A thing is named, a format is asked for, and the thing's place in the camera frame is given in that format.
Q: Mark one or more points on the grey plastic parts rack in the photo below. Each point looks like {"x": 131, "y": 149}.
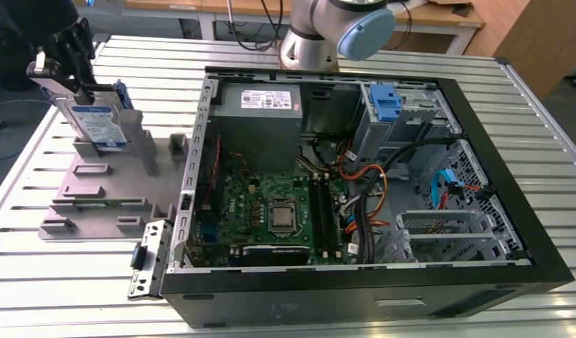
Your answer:
{"x": 119, "y": 190}

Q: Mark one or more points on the wooden cabinet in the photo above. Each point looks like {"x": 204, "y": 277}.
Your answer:
{"x": 551, "y": 14}

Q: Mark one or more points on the wooden desk white frame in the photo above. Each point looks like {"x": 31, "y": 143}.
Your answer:
{"x": 447, "y": 17}

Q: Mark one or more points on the grey power supply unit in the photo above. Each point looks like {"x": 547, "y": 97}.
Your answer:
{"x": 255, "y": 141}

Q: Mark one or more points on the blue drive bay latch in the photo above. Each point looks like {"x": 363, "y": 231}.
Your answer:
{"x": 384, "y": 102}

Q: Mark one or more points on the hard disk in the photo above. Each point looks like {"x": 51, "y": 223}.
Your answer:
{"x": 98, "y": 123}

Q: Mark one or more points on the black graphics card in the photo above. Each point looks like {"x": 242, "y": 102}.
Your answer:
{"x": 274, "y": 256}

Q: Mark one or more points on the silver rear port bracket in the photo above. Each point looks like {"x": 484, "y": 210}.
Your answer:
{"x": 156, "y": 243}

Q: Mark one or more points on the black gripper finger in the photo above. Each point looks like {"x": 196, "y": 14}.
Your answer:
{"x": 83, "y": 70}
{"x": 48, "y": 70}

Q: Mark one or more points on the silver drive cage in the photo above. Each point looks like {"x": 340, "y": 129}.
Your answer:
{"x": 412, "y": 132}

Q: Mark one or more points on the silver CPU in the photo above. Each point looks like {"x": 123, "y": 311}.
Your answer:
{"x": 283, "y": 216}

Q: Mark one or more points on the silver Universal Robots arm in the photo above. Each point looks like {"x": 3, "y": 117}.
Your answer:
{"x": 306, "y": 45}

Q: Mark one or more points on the black open PC case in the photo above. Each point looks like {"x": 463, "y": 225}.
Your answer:
{"x": 316, "y": 303}

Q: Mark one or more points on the black RAM slot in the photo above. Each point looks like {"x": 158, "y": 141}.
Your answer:
{"x": 316, "y": 214}
{"x": 332, "y": 214}
{"x": 320, "y": 214}
{"x": 327, "y": 214}

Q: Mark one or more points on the silver disk bay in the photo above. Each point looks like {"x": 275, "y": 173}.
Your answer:
{"x": 456, "y": 236}

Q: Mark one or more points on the green motherboard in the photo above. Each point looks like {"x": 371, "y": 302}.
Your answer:
{"x": 240, "y": 197}

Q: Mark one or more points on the CPU socket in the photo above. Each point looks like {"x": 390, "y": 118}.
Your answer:
{"x": 283, "y": 201}

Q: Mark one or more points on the green RAM stick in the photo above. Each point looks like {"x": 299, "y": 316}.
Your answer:
{"x": 99, "y": 204}

